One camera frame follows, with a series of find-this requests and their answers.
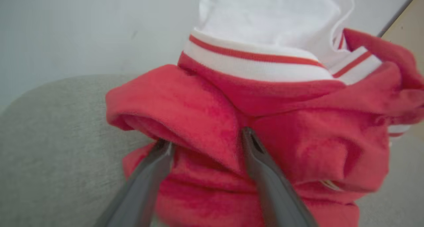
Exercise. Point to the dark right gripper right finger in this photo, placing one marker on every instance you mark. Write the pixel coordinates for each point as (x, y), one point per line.
(275, 187)

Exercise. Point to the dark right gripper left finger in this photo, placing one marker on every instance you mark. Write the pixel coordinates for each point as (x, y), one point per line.
(142, 190)

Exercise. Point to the red and white jacket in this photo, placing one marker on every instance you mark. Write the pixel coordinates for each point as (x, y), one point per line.
(298, 137)

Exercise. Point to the grey fabric sofa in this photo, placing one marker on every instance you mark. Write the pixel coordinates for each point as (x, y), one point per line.
(49, 147)

